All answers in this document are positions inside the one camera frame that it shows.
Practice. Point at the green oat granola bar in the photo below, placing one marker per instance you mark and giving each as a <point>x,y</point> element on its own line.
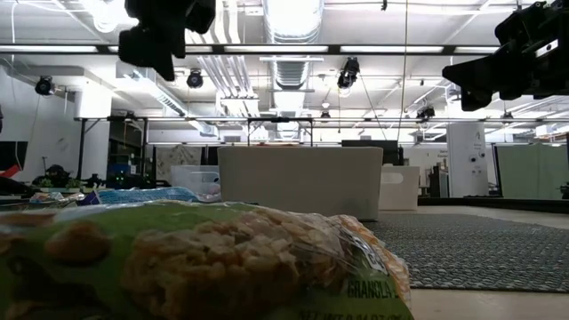
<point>178,266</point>

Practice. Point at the black hanging spotlight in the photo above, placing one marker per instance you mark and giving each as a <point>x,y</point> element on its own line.
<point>347,73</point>
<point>194,80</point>
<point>44,85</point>
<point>426,112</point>

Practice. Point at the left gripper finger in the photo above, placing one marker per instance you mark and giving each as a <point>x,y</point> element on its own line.
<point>135,46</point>
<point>166,46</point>

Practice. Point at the white pillar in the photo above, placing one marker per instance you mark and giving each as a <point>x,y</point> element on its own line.
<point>467,178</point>

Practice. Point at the black flat screen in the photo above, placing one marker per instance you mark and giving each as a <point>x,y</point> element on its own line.
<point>13,155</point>

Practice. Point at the white plastic bin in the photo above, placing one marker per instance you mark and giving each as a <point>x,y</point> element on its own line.
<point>402,191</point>

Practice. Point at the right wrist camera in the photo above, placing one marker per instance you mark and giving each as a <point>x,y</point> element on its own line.
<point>520,26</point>

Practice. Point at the clear plastic bin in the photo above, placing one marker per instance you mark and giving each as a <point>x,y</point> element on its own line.
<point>191,180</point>

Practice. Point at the black aluminium table frame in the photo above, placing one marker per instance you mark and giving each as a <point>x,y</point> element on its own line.
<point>489,203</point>

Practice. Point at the green partition wall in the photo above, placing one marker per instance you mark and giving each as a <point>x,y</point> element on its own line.
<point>529,173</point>

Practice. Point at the blue granola bar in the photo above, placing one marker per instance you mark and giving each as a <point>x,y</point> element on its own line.
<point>146,194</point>

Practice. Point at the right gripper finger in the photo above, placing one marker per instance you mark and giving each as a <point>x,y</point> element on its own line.
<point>484,83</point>
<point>484,69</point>

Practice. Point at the grey plastic bin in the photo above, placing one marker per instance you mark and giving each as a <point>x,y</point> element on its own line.
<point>302,182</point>

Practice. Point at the red stick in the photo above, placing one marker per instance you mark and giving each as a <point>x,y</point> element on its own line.
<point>10,171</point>

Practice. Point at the white rectangular air duct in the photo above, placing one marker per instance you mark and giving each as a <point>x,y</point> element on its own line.
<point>164,100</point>

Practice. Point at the black monitor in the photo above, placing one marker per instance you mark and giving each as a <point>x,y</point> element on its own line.
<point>369,149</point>

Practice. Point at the grey draped cover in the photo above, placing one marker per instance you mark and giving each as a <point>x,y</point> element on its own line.
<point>178,155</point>

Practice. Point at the small green tray plant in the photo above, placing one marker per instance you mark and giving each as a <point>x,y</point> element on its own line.
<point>71,183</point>

